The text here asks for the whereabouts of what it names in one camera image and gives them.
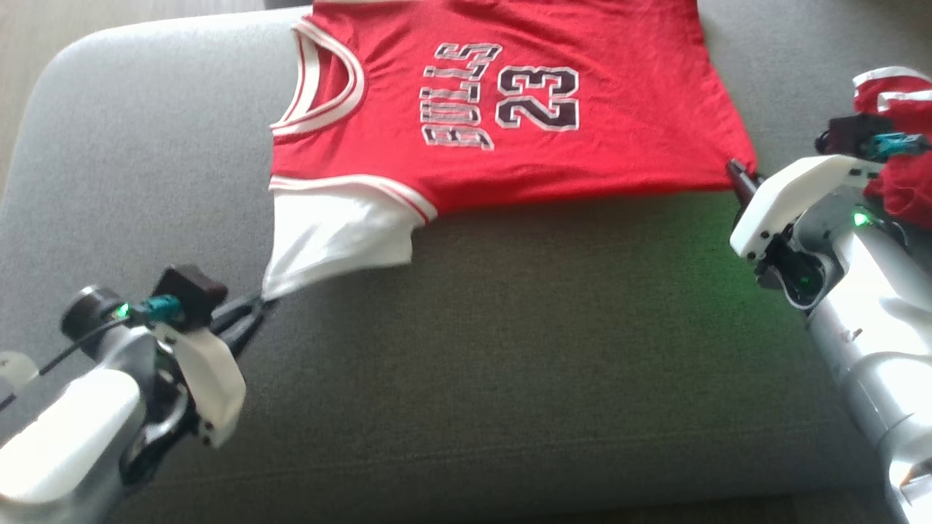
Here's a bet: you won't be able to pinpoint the white cable label tag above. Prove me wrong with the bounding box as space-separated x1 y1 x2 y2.
0 352 39 392

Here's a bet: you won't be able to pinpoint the large grey fabric ottoman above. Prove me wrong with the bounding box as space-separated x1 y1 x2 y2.
0 0 932 524

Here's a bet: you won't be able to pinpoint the left camera cable teal plug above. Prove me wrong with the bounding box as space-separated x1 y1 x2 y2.
0 295 183 412

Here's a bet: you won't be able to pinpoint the red Bulls basketball jersey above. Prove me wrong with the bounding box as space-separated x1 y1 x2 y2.
261 0 759 301

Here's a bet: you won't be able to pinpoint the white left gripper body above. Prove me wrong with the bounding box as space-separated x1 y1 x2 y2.
172 324 248 449

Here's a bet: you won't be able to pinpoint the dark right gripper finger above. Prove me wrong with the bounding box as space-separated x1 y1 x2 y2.
726 159 764 209

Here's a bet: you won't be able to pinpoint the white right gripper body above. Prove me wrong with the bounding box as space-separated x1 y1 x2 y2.
730 154 886 261

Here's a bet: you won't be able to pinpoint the red shorts with white stripe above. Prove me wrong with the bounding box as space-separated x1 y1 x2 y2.
852 67 932 231

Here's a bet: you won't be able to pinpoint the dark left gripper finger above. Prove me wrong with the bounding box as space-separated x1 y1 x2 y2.
221 299 280 354
214 294 265 333

